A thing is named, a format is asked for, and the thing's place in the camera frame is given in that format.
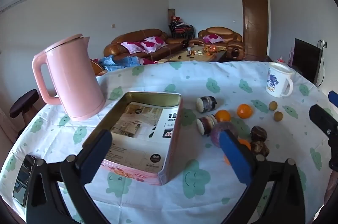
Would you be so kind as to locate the pink metal tin box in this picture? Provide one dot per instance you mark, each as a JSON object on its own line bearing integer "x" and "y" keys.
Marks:
{"x": 148, "y": 97}

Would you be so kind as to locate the small yellow-brown longan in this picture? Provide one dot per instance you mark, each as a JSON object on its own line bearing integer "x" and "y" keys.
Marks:
{"x": 272, "y": 105}
{"x": 278, "y": 116}

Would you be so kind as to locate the purple onion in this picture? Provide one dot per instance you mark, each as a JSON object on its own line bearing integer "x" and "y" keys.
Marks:
{"x": 216, "y": 134}

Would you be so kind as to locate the dark wooden chair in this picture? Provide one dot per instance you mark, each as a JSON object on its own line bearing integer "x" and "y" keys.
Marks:
{"x": 23, "y": 102}

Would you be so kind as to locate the tall cylindrical floor lamp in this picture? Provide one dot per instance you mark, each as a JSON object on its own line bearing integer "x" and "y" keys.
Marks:
{"x": 171, "y": 14}

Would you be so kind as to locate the stack of dark chairs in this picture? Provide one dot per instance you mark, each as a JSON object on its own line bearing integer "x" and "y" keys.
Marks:
{"x": 182, "y": 30}

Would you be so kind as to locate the small pink floral pillow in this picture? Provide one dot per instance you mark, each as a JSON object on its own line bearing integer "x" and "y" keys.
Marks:
{"x": 212, "y": 38}

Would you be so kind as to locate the black television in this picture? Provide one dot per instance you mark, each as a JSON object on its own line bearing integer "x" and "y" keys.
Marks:
{"x": 306, "y": 60}

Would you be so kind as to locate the white printed mug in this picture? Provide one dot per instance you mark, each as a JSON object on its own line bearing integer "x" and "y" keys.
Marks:
{"x": 276, "y": 78}

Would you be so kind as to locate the wooden coffee table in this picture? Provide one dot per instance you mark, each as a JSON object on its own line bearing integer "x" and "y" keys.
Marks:
{"x": 179, "y": 55}

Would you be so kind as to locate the dark brown mangosteen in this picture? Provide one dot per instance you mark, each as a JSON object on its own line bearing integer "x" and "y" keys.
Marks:
{"x": 260, "y": 148}
{"x": 258, "y": 133}

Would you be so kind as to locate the wall power outlet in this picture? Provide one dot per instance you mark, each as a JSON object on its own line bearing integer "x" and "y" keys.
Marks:
{"x": 323, "y": 43}

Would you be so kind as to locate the orange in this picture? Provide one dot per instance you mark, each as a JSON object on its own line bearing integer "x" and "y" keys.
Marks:
{"x": 244, "y": 111}
{"x": 245, "y": 144}
{"x": 223, "y": 116}

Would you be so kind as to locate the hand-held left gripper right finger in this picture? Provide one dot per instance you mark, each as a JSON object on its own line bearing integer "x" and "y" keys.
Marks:
{"x": 235, "y": 158}

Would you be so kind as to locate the blue cloth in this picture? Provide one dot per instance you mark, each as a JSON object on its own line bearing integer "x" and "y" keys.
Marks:
{"x": 118, "y": 61}

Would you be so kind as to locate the brown wooden door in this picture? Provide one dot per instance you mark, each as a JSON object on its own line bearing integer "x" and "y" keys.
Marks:
{"x": 254, "y": 28}

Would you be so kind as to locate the brown leather armchair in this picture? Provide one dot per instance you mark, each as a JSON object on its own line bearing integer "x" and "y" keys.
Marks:
{"x": 235, "y": 47}

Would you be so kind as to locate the pink electric kettle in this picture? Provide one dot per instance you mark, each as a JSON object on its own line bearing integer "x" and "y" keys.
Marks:
{"x": 71, "y": 76}

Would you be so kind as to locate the long brown leather sofa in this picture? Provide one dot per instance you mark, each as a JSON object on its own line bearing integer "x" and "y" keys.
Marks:
{"x": 116, "y": 48}

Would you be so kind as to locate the pile of small snacks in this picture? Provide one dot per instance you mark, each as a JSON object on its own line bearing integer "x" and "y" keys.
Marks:
{"x": 208, "y": 49}

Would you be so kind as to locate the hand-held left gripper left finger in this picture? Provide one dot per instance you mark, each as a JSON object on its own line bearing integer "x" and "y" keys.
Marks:
{"x": 97, "y": 158}

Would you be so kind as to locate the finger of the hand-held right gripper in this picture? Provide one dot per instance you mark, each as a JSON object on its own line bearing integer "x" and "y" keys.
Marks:
{"x": 323, "y": 118}
{"x": 333, "y": 96}

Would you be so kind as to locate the black smartphone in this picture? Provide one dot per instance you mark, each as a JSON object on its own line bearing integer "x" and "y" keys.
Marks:
{"x": 23, "y": 181}

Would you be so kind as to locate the printed paper leaflet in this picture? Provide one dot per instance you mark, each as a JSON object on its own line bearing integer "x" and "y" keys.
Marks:
{"x": 137, "y": 123}

